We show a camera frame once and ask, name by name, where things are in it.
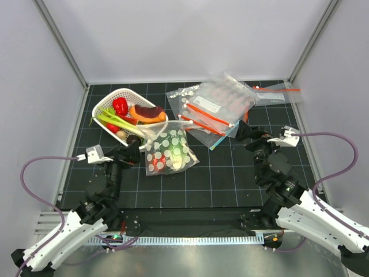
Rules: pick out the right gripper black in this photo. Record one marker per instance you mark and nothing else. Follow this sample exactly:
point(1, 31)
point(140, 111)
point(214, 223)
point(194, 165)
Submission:
point(244, 131)

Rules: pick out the green lettuce head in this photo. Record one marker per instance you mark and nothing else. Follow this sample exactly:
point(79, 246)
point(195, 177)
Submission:
point(176, 149)

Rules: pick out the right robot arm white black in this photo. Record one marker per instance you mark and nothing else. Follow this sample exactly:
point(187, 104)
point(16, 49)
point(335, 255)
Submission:
point(294, 206)

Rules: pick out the dark purple round fruit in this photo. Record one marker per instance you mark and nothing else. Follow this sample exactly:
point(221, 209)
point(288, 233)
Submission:
point(133, 138)

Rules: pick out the pile of zip bags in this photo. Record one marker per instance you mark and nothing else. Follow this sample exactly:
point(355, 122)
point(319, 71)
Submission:
point(215, 107)

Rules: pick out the aluminium frame post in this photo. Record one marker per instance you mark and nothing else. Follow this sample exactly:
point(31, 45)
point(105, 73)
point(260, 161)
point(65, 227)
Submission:
point(319, 29)
point(52, 26)

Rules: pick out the slotted cable duct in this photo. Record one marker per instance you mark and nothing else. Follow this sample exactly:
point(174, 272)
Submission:
point(258, 239)

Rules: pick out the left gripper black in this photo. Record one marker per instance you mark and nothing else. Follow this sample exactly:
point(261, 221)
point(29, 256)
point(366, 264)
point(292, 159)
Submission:
point(132, 155)

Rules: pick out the dark red sausage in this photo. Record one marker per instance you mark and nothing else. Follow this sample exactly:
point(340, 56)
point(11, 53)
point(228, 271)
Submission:
point(148, 112)

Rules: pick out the right aluminium frame post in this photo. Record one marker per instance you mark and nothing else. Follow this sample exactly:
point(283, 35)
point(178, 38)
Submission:
point(319, 29)

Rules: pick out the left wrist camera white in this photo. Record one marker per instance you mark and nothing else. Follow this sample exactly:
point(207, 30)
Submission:
point(94, 155)

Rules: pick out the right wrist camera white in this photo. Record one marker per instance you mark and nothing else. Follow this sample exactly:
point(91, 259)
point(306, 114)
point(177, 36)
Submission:
point(288, 137)

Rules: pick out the red chili pepper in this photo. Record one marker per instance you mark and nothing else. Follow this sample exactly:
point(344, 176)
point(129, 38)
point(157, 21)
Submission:
point(112, 128)

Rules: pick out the black grid cutting mat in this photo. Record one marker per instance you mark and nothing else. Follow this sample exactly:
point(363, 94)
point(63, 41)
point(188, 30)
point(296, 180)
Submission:
point(223, 177)

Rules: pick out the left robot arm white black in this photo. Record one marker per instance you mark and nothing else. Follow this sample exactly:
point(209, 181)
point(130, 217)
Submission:
point(96, 212)

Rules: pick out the flat zip bag red zipper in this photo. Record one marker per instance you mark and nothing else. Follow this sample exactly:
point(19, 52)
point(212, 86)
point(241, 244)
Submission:
point(283, 93)

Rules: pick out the left aluminium frame post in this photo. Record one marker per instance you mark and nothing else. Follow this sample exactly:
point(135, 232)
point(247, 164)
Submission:
point(52, 26)

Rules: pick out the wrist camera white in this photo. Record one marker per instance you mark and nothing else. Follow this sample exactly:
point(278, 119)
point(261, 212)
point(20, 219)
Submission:
point(94, 155)
point(288, 137)

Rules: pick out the white perforated plastic basket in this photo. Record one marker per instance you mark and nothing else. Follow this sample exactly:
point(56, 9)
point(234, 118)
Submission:
point(132, 99)

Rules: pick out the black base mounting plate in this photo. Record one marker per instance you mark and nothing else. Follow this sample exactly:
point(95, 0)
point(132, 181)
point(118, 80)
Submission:
point(193, 222)

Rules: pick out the orange red tomato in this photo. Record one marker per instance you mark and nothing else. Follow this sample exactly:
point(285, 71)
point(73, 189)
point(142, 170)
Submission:
point(159, 164)

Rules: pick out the beige small mushroom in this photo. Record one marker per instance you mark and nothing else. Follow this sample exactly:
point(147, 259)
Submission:
point(121, 134)

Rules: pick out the red bell pepper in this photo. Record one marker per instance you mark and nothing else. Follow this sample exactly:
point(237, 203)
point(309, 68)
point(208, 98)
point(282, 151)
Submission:
point(120, 106)

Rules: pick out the clear dotted zip bag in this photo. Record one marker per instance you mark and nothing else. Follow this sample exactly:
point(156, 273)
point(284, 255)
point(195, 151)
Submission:
point(166, 149)

